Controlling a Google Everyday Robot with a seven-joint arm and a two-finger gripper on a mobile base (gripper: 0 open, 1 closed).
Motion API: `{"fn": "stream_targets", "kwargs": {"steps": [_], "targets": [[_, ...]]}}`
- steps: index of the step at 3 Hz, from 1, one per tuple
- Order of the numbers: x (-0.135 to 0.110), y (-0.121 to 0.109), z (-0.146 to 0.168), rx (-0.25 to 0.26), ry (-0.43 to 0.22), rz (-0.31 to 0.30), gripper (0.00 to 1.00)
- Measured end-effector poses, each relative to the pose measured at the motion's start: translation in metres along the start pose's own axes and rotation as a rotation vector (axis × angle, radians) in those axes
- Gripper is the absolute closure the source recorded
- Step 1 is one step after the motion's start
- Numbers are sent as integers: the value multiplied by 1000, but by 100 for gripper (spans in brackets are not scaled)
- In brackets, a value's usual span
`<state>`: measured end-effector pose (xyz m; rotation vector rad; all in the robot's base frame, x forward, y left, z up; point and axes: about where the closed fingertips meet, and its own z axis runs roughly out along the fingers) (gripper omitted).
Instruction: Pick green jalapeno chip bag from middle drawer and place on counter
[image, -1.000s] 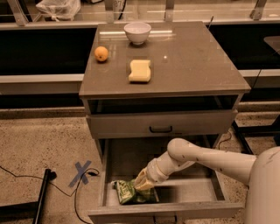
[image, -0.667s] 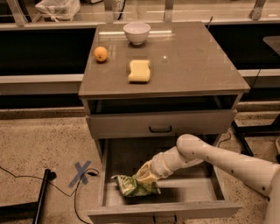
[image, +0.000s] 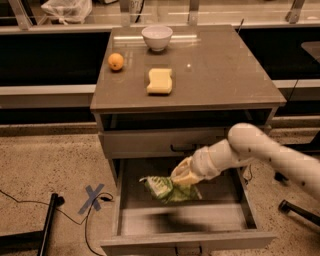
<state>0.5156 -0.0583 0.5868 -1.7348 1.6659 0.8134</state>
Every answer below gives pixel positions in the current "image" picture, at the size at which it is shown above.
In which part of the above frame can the black stand leg left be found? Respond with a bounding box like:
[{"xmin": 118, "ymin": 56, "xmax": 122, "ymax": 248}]
[{"xmin": 0, "ymin": 193, "xmax": 64, "ymax": 256}]

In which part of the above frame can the black drawer handle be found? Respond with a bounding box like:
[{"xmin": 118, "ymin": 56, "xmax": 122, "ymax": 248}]
[{"xmin": 170, "ymin": 144, "xmax": 197, "ymax": 153}]

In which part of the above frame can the black floor cable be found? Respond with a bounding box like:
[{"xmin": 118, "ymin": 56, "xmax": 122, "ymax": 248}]
[{"xmin": 0, "ymin": 189, "xmax": 115, "ymax": 256}]

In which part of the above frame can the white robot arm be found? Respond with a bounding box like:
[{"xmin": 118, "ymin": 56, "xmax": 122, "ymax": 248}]
[{"xmin": 171, "ymin": 123, "xmax": 320, "ymax": 200}]

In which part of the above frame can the green jalapeno chip bag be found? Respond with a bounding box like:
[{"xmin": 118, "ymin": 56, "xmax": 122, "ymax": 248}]
[{"xmin": 140, "ymin": 176, "xmax": 202, "ymax": 203}]

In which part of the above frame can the orange fruit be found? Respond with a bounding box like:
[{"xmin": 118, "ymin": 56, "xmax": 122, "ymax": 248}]
[{"xmin": 108, "ymin": 53, "xmax": 124, "ymax": 71}]

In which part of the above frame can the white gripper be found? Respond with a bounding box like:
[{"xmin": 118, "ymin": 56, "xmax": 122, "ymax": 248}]
[{"xmin": 171, "ymin": 146, "xmax": 221, "ymax": 185}]

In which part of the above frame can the yellow sponge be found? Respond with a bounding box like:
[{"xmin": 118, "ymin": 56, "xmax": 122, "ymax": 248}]
[{"xmin": 147, "ymin": 68, "xmax": 172, "ymax": 95}]

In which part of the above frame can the closed grey top drawer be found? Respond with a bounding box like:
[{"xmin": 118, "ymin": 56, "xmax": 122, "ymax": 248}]
[{"xmin": 98, "ymin": 127, "xmax": 230, "ymax": 159}]

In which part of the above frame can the white ceramic bowl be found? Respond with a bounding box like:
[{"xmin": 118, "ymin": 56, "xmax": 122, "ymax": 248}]
[{"xmin": 141, "ymin": 25, "xmax": 173, "ymax": 51}]

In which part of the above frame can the clear plastic bag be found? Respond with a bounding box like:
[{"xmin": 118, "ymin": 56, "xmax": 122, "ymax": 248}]
[{"xmin": 41, "ymin": 0, "xmax": 92, "ymax": 24}]

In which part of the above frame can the black chair base leg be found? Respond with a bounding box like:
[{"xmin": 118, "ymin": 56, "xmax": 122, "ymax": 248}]
[{"xmin": 278, "ymin": 200, "xmax": 320, "ymax": 226}]

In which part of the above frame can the grey drawer cabinet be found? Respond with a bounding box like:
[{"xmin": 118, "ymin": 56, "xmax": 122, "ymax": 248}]
[{"xmin": 89, "ymin": 24, "xmax": 288, "ymax": 188}]

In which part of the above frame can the blue tape cross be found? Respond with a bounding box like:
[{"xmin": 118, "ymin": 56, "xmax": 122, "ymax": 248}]
[{"xmin": 78, "ymin": 184, "xmax": 104, "ymax": 215}]

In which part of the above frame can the open grey middle drawer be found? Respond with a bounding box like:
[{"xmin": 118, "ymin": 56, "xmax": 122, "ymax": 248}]
[{"xmin": 101, "ymin": 157, "xmax": 275, "ymax": 256}]

